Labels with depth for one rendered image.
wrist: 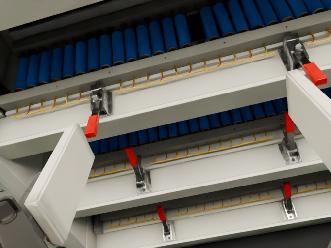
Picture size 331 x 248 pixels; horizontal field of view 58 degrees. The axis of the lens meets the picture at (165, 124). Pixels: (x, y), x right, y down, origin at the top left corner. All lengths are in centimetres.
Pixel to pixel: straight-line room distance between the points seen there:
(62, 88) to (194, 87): 19
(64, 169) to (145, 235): 58
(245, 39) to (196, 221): 44
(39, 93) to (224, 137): 32
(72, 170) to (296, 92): 13
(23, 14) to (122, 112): 17
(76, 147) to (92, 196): 42
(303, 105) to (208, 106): 26
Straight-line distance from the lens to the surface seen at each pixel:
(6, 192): 59
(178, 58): 42
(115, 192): 58
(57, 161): 17
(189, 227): 72
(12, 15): 38
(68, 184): 17
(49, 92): 47
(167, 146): 56
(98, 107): 41
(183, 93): 41
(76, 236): 70
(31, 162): 59
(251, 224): 71
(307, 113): 17
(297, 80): 18
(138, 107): 42
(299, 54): 41
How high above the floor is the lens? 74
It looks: 41 degrees down
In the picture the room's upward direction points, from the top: 20 degrees counter-clockwise
